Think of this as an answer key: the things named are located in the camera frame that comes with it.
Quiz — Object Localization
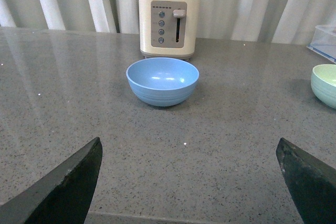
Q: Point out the green bowl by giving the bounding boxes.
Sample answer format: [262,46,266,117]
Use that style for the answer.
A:
[311,64,335,109]

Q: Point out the blue bowl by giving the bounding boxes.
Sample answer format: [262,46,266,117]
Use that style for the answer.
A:
[126,57,200,107]

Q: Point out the blue-rimmed container lid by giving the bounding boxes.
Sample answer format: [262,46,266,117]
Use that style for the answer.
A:
[307,45,335,63]

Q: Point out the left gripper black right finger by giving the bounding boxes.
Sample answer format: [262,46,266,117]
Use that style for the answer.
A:
[276,138,335,223]

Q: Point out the clear plastic food container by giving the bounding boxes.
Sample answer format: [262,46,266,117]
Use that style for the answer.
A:
[310,25,335,58]

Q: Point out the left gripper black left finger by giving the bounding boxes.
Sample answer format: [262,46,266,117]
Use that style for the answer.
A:
[1,137,102,223]

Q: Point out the cream two-slot toaster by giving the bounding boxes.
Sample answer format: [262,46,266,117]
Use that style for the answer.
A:
[139,0,200,60]

